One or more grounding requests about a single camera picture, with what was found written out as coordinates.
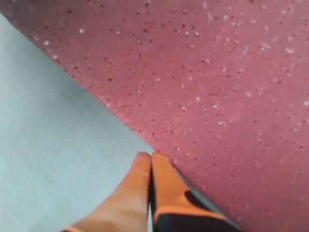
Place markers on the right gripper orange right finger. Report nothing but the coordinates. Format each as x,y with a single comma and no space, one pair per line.
170,191

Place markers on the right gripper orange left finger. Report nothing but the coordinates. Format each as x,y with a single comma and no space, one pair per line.
126,209

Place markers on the red brick moved to row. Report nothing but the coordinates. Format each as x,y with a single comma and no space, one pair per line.
219,86

